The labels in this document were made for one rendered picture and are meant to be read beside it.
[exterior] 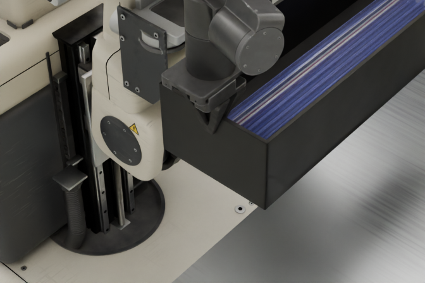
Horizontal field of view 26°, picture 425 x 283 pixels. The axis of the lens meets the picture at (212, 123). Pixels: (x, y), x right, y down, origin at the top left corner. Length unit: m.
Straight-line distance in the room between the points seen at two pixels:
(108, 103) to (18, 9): 0.25
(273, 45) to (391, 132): 0.62
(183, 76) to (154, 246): 1.02
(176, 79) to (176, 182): 1.13
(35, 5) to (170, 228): 0.61
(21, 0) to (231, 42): 0.83
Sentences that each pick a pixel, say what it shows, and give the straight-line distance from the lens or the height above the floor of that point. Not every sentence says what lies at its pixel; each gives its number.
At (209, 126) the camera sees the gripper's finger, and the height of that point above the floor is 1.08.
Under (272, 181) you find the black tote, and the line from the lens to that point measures 1.11.
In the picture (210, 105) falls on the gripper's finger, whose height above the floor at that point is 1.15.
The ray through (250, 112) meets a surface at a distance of 1.20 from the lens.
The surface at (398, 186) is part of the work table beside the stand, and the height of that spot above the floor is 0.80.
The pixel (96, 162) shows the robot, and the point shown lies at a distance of 1.84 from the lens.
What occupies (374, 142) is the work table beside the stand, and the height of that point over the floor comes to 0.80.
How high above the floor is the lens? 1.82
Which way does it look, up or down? 42 degrees down
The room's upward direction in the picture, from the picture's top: straight up
